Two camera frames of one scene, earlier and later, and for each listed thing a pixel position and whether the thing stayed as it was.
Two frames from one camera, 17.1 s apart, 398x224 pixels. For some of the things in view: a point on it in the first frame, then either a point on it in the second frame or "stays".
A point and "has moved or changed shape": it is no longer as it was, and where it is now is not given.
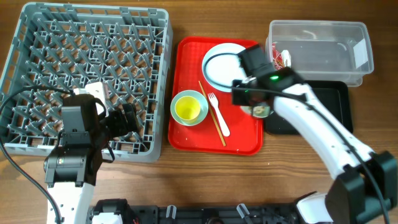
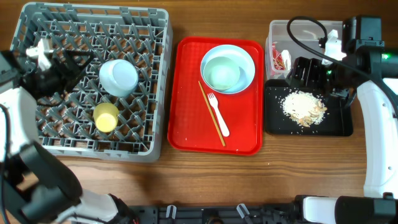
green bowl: x=189 y=107 → x=221 y=73
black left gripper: x=121 y=127 → x=71 y=78
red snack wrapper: x=277 y=57 stays
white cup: x=258 y=111 → x=119 y=77
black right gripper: x=237 y=99 → x=312 y=66
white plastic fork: x=214 y=102 stays
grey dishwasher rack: x=56 y=47 stays
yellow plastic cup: x=187 y=109 has moved or changed shape
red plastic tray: x=202 y=117 stays
